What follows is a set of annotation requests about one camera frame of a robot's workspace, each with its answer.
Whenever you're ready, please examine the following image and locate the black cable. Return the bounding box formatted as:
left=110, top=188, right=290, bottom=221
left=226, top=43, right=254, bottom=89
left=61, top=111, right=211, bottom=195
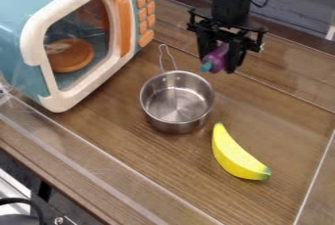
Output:
left=0, top=197, right=47, bottom=225

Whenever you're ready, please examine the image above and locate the yellow toy banana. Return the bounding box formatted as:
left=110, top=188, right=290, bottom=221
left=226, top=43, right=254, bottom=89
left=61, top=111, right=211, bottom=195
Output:
left=212, top=122, right=273, bottom=181

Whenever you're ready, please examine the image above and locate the blue white toy microwave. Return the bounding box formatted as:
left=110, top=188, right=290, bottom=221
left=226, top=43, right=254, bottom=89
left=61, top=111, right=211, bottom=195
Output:
left=0, top=0, right=156, bottom=113

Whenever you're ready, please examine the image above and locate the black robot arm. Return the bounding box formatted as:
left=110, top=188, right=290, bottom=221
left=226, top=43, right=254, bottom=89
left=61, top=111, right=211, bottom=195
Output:
left=188, top=0, right=270, bottom=73

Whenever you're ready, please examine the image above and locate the purple toy eggplant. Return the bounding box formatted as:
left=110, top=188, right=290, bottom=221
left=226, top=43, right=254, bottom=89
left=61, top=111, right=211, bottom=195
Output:
left=200, top=43, right=230, bottom=73

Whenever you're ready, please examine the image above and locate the small silver pot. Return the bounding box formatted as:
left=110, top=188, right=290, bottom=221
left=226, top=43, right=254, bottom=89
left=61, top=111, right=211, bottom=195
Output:
left=140, top=44, right=215, bottom=134

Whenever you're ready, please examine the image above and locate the orange microwave turntable plate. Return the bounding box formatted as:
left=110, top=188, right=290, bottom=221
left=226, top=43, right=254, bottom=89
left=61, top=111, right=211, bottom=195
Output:
left=45, top=38, right=94, bottom=72

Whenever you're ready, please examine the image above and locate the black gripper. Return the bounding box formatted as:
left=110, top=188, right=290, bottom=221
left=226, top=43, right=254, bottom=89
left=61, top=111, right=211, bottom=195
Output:
left=188, top=0, right=269, bottom=73

